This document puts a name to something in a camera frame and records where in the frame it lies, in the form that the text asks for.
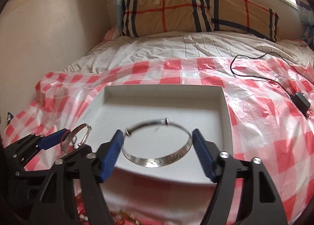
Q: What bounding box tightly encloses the thin silver bangle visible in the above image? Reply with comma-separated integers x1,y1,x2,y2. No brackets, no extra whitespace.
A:
61,123,91,155

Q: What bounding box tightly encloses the wide engraved silver bangle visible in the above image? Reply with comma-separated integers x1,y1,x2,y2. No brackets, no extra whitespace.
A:
122,118,192,168

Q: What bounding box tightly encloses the red beaded jewelry pile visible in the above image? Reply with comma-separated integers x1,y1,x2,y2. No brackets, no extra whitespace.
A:
77,204,145,225

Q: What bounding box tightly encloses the white shallow cardboard box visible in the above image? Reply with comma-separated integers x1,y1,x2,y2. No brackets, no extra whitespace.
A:
71,84,234,187

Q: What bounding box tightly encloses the red white checkered plastic sheet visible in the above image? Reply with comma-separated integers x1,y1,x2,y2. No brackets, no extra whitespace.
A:
3,56,313,224

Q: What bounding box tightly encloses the white striped bed sheet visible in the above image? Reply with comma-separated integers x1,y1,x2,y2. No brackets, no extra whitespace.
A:
64,31,313,73

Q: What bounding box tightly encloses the left tan plaid pillow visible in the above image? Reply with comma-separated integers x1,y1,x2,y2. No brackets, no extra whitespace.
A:
121,0,214,37

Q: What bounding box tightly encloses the tan plaid pillow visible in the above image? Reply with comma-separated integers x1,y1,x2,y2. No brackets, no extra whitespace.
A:
205,0,280,42
121,0,214,37

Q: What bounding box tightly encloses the right tan plaid pillow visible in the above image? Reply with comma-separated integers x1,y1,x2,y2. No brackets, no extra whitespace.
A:
205,0,280,42

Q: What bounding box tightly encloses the black cable with adapter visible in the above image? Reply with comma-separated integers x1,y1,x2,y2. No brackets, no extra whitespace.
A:
230,52,312,116

